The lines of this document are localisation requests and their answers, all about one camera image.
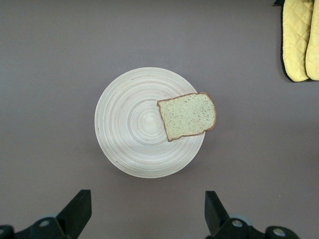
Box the yellow quilted oven mitt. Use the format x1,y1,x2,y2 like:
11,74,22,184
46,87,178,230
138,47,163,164
305,0,319,81
281,0,314,82

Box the round wooden plate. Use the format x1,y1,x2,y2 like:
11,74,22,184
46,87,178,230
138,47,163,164
94,66,205,180

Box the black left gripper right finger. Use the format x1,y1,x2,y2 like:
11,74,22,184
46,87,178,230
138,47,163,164
204,191,300,239

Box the slice of bread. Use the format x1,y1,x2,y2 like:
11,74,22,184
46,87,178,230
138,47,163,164
157,92,217,142

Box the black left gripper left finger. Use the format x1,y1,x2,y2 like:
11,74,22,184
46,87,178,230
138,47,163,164
0,189,92,239

